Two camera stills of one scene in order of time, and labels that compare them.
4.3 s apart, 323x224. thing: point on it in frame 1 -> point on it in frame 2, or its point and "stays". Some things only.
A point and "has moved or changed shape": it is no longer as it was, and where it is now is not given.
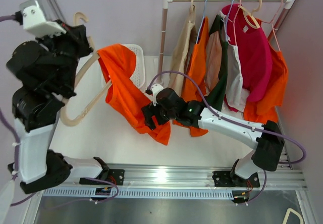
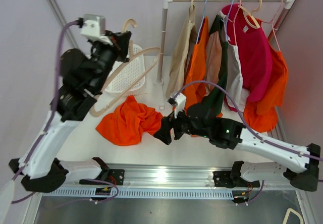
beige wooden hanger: [93, 104] has moved or changed shape
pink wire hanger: [271, 21] stays
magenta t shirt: [254, 53] stays
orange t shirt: [118, 62] -> [129, 120]
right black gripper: [150, 111] -> [163, 133]
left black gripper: [81, 41] -> [120, 41]
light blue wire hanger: [203, 18] stays
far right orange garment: [265, 109] stays
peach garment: [214, 61] stays
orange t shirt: [196, 70] stays
